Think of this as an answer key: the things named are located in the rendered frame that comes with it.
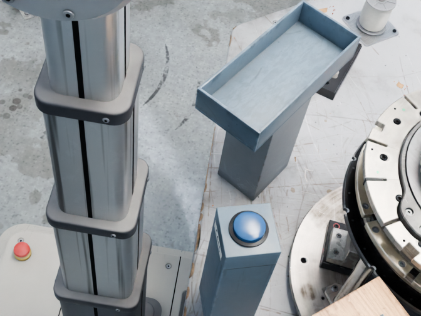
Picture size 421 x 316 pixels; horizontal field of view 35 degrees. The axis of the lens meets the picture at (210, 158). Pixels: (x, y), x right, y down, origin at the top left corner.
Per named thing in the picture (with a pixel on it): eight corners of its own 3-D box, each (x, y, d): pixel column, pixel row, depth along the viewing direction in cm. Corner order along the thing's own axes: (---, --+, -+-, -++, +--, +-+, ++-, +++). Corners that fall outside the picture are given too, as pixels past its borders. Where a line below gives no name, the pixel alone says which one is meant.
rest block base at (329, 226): (356, 232, 112) (359, 227, 110) (349, 276, 107) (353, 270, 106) (326, 224, 112) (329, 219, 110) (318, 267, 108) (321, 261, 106)
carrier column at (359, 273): (351, 308, 104) (395, 247, 87) (337, 315, 103) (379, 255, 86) (341, 294, 105) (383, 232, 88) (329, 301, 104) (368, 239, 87)
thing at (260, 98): (270, 113, 127) (303, -1, 103) (317, 146, 124) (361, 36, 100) (183, 195, 115) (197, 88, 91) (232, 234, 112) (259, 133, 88)
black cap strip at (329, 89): (359, 52, 138) (363, 44, 136) (332, 100, 130) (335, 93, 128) (337, 42, 139) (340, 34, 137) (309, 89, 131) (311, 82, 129)
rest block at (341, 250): (357, 239, 109) (366, 223, 105) (352, 269, 106) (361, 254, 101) (330, 231, 109) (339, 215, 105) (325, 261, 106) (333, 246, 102)
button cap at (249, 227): (261, 212, 85) (262, 209, 84) (267, 241, 83) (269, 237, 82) (230, 215, 84) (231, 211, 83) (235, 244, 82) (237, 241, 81)
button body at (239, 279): (242, 282, 107) (270, 202, 86) (250, 325, 103) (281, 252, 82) (198, 287, 106) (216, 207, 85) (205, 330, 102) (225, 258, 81)
